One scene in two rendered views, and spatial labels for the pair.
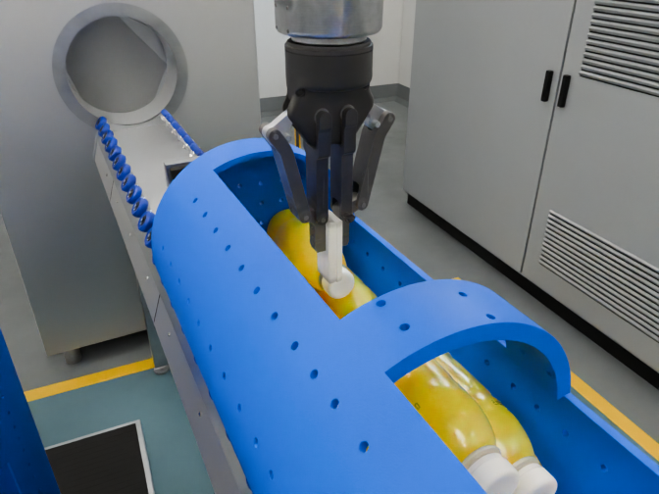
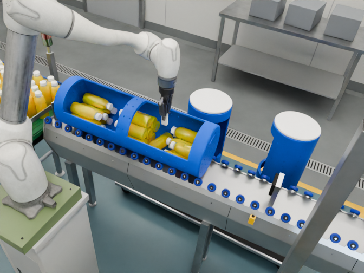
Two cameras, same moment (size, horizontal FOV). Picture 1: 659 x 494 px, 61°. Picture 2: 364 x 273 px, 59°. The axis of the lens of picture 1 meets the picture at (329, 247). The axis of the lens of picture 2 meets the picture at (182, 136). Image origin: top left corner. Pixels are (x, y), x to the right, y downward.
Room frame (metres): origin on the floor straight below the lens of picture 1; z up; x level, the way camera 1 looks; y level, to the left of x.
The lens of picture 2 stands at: (1.52, -0.79, 2.20)
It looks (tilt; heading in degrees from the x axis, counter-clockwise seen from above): 41 degrees down; 138
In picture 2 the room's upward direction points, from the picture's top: 6 degrees clockwise
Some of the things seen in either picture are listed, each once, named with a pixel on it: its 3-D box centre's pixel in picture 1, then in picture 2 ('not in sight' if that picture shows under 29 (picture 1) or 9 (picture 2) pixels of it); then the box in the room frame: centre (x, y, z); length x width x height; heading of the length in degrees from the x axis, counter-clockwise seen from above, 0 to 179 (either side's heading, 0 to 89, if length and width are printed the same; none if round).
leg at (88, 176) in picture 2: not in sight; (88, 179); (-0.12, -0.22, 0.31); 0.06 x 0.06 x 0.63; 26
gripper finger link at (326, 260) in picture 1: (326, 247); not in sight; (0.49, 0.00, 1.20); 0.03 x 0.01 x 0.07; 26
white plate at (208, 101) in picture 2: not in sight; (210, 100); (0.33, 0.50, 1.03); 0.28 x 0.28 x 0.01
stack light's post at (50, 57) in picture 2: not in sight; (62, 115); (-0.65, -0.16, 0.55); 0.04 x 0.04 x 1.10; 26
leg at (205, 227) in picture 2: not in sight; (200, 250); (0.82, 0.09, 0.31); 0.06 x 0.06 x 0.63; 26
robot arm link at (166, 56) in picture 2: not in sight; (167, 56); (0.48, 0.00, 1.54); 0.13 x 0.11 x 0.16; 175
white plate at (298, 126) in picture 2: not in sight; (297, 125); (0.80, 0.77, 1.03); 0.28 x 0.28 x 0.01
